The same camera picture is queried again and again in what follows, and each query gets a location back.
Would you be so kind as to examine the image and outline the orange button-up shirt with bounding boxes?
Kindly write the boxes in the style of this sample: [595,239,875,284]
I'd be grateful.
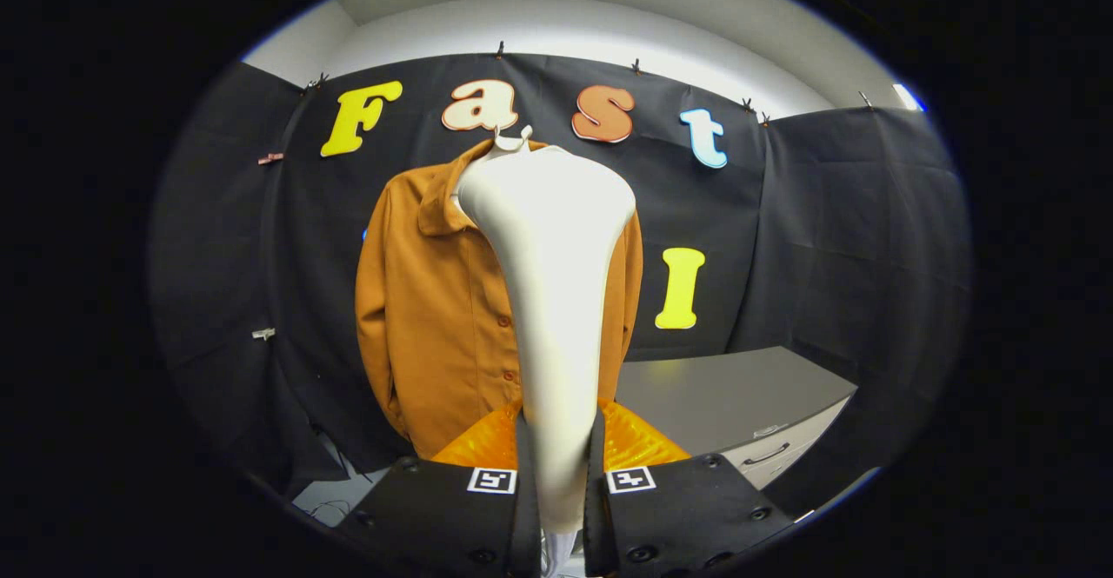
[355,137,644,462]

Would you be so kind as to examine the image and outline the black backdrop cloth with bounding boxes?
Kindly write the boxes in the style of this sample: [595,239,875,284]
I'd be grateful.
[148,52,973,509]

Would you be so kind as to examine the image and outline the grey cabinet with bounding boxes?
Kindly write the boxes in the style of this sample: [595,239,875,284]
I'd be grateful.
[616,346,859,490]

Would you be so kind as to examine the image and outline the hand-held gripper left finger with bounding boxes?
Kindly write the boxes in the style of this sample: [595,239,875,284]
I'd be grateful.
[335,400,544,578]

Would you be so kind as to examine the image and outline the row of black backdrop clips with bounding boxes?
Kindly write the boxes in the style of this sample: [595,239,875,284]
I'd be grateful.
[304,39,875,127]

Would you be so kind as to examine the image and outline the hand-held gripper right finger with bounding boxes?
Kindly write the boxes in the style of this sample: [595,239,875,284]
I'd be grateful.
[583,398,796,578]

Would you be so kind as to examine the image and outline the white garment steamer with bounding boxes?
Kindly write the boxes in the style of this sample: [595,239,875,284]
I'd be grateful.
[455,143,637,534]

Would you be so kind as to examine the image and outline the white mannequin torso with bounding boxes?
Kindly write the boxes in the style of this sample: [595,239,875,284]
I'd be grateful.
[491,124,536,155]

